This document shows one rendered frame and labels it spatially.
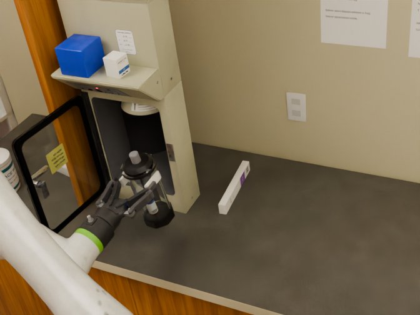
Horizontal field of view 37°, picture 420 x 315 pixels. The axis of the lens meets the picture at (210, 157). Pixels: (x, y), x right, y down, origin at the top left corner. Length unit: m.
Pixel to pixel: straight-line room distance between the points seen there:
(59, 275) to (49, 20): 0.96
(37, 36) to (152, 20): 0.38
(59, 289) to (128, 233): 0.88
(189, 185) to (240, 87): 0.43
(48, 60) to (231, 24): 0.63
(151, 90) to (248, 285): 0.65
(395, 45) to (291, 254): 0.73
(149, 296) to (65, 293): 0.86
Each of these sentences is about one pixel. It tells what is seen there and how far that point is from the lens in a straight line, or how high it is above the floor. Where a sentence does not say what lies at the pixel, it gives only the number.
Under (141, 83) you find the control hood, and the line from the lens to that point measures 1.84.
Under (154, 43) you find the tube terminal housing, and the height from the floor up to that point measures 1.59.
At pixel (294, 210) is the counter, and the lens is 2.18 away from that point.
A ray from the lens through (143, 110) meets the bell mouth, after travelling 2.06.
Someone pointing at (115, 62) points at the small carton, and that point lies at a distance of 1.87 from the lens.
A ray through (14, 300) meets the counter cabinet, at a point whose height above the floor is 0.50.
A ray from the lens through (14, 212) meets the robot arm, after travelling 1.36.
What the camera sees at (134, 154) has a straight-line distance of 1.87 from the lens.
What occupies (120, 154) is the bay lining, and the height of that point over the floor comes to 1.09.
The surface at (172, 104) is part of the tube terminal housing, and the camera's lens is 2.00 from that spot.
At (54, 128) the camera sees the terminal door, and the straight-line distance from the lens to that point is 2.06.
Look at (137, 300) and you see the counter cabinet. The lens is 2.23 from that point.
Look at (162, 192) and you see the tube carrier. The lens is 1.94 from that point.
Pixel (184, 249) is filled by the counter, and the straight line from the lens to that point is 2.09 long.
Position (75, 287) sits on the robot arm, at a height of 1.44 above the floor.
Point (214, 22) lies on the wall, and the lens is 2.27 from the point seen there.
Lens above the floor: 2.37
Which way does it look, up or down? 36 degrees down
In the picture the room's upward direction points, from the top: 8 degrees counter-clockwise
